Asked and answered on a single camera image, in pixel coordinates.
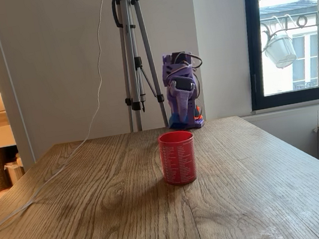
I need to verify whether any red cup with white print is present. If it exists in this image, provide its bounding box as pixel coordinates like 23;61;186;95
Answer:
157;128;201;188

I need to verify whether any orange black table clamp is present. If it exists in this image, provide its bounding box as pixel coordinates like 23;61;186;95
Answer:
192;104;204;121

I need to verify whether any white hanging flower pot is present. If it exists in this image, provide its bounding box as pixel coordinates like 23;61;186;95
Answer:
261;32;299;72

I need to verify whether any black iron scroll railing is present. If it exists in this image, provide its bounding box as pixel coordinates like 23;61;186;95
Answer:
259;8;319;47

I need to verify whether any white small bin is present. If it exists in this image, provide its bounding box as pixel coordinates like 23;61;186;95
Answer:
2;152;27;187

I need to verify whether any silver black camera tripod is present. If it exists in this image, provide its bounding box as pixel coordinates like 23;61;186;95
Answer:
109;0;170;133

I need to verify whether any black window frame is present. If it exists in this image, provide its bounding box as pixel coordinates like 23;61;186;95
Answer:
234;0;319;111

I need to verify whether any white cable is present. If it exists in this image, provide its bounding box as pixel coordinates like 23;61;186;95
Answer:
0;0;143;235

